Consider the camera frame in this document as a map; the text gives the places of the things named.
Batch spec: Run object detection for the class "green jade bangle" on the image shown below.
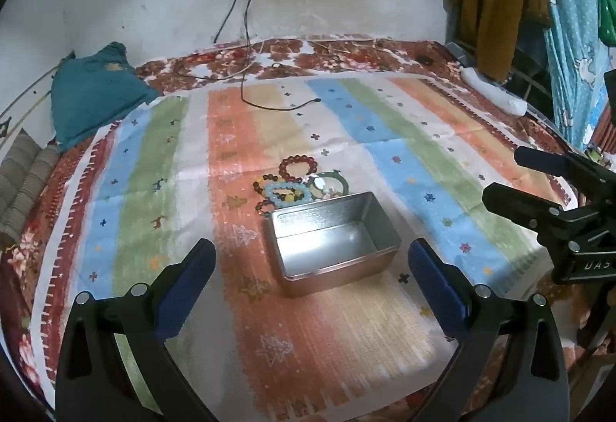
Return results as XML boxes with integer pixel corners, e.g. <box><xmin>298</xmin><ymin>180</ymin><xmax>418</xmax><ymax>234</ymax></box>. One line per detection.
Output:
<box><xmin>306</xmin><ymin>170</ymin><xmax>350</xmax><ymax>200</ymax></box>

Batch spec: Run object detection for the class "shell charm bracelet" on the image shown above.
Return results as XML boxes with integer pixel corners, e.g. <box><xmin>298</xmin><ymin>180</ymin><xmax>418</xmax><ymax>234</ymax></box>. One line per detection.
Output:
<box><xmin>314</xmin><ymin>178</ymin><xmax>346</xmax><ymax>202</ymax></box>

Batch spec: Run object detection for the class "yellow and black bead bracelet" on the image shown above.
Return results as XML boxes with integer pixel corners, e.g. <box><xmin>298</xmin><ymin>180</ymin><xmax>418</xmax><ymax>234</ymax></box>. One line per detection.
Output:
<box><xmin>251</xmin><ymin>172</ymin><xmax>281</xmax><ymax>219</ymax></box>

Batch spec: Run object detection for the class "light blue bead bracelet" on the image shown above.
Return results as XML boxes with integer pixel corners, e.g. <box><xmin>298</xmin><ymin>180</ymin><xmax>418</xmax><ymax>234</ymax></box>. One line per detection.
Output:
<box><xmin>264</xmin><ymin>182</ymin><xmax>315</xmax><ymax>209</ymax></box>

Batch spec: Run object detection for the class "dark red bead bracelet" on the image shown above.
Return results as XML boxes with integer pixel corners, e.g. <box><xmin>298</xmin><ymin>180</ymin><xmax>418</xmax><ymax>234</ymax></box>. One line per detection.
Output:
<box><xmin>278</xmin><ymin>153</ymin><xmax>320</xmax><ymax>184</ymax></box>

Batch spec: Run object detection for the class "white power strip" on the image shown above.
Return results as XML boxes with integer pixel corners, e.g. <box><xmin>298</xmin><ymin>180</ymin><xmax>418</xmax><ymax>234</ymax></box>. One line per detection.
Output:
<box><xmin>459</xmin><ymin>67</ymin><xmax>528</xmax><ymax>117</ymax></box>

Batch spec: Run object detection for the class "turquoise patterned curtain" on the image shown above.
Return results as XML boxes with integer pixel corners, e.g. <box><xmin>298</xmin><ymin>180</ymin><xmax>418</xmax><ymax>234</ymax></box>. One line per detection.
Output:
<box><xmin>544</xmin><ymin>0</ymin><xmax>610</xmax><ymax>149</ymax></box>

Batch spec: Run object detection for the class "floral red bedsheet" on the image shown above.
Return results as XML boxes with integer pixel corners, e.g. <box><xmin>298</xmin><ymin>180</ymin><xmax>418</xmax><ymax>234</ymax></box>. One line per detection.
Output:
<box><xmin>0</xmin><ymin>36</ymin><xmax>616</xmax><ymax>422</ymax></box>

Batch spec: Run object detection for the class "striped grey folded blanket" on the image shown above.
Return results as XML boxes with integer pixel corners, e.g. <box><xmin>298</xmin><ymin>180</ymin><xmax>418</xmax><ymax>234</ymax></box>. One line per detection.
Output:
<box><xmin>1</xmin><ymin>130</ymin><xmax>60</xmax><ymax>251</ymax></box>

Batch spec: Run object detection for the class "silver metal tin box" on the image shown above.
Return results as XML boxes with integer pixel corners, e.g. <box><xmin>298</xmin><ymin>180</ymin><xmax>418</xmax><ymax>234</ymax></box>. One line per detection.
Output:
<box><xmin>266</xmin><ymin>191</ymin><xmax>402</xmax><ymax>298</ymax></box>

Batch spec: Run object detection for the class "striped colourful cloth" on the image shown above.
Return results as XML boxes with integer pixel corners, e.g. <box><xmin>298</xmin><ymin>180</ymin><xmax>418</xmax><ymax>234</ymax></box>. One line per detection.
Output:
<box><xmin>13</xmin><ymin>75</ymin><xmax>575</xmax><ymax>421</ymax></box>

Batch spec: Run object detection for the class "teal pillow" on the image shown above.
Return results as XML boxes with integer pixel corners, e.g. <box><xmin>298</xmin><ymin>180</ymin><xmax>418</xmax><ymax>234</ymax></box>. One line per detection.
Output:
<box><xmin>50</xmin><ymin>41</ymin><xmax>159</xmax><ymax>152</ymax></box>

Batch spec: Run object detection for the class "black charging cable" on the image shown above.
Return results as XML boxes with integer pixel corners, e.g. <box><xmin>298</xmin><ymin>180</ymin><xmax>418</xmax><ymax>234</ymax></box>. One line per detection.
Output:
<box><xmin>213</xmin><ymin>0</ymin><xmax>323</xmax><ymax>111</ymax></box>

